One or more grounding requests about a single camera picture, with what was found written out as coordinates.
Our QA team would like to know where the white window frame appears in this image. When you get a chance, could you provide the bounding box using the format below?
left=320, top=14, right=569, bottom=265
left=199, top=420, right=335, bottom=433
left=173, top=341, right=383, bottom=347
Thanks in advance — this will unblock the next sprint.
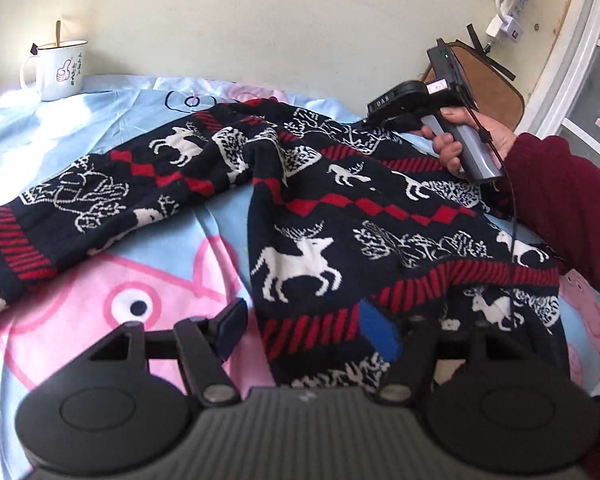
left=517, top=0, right=600, bottom=153

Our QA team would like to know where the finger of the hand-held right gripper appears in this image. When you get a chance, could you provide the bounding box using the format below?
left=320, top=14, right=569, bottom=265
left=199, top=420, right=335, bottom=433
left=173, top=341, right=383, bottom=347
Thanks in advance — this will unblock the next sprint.
left=362, top=112, right=425, bottom=135

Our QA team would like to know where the black tape strip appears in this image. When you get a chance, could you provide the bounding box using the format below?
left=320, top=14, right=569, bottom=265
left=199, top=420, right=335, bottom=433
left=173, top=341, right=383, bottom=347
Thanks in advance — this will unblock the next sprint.
left=466, top=23, right=490, bottom=52
left=484, top=51, right=517, bottom=81

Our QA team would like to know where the person's right forearm maroon sleeve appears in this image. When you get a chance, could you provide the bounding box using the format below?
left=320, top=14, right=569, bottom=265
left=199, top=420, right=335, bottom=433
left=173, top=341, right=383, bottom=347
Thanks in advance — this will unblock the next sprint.
left=494, top=132, right=600, bottom=312

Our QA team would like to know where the white power strip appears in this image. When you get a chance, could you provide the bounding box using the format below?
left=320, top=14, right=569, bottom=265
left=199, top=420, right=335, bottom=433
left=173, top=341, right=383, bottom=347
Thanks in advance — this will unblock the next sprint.
left=495, top=0, right=532, bottom=19

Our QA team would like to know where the light blue cartoon printed bedsheet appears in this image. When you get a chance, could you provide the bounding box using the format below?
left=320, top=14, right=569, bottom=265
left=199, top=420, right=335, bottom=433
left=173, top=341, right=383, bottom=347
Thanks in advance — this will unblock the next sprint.
left=0, top=75, right=600, bottom=480

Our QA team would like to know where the navy red reindeer knit sweater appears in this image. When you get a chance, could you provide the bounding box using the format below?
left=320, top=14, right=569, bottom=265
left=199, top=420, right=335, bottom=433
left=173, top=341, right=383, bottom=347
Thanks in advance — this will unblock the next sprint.
left=0, top=97, right=573, bottom=392

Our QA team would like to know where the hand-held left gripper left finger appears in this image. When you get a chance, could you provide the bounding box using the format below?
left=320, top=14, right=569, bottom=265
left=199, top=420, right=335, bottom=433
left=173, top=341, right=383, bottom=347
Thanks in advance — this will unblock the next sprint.
left=87, top=298, right=251, bottom=408

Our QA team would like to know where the white enamel mug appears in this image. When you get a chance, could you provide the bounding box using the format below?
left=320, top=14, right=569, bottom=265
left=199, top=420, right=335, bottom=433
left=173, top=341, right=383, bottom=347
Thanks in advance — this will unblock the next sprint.
left=20, top=40, right=89, bottom=103

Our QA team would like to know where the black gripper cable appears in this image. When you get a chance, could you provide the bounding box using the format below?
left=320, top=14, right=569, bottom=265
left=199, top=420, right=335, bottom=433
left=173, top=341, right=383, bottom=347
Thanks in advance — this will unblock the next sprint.
left=467, top=106, right=522, bottom=267

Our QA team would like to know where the brown chair back cushion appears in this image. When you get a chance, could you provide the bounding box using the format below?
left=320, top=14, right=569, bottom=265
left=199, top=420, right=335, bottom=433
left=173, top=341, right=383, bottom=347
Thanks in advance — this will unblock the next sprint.
left=446, top=40, right=525, bottom=132

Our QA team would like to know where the white plug adapter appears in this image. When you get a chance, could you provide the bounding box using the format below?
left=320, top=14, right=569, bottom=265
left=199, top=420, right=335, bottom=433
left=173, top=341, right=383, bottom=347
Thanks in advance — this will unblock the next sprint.
left=485, top=15, right=524, bottom=45

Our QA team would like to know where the person's right hand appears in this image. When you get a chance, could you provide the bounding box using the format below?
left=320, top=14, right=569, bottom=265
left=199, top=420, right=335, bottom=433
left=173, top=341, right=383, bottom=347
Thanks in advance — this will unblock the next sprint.
left=421, top=108, right=520, bottom=177

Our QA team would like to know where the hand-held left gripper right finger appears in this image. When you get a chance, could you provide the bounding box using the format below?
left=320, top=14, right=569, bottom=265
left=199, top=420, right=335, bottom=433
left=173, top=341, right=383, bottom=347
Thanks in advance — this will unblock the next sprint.
left=358, top=300, right=521, bottom=407

